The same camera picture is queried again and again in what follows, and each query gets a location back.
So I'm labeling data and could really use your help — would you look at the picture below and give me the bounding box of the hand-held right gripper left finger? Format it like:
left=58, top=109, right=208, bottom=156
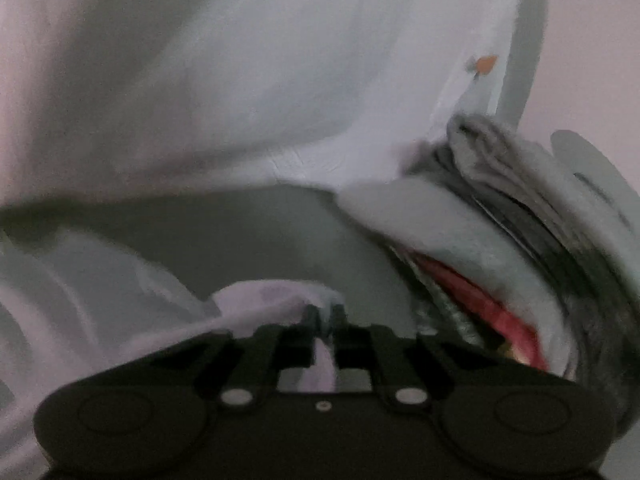
left=95, top=304, right=322, bottom=414

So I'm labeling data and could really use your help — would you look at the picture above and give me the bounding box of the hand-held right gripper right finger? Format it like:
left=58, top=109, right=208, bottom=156
left=330, top=304, right=552, bottom=414

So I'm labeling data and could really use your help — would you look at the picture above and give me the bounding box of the pale blue satin garment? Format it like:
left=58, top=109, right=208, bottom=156
left=0, top=230, right=348, bottom=480

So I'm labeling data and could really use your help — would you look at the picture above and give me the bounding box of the red garment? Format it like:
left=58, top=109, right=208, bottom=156
left=414, top=254, right=550, bottom=372

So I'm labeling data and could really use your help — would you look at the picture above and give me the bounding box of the light grey folded garment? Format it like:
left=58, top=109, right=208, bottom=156
left=550, top=129, right=640, bottom=281
left=338, top=179, right=568, bottom=382

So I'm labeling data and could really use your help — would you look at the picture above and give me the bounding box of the dark grey striped garment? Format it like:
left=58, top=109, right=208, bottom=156
left=400, top=112, right=640, bottom=428

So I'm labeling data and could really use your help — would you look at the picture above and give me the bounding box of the white carrot printed cloth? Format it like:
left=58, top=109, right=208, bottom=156
left=0, top=0, right=551, bottom=207

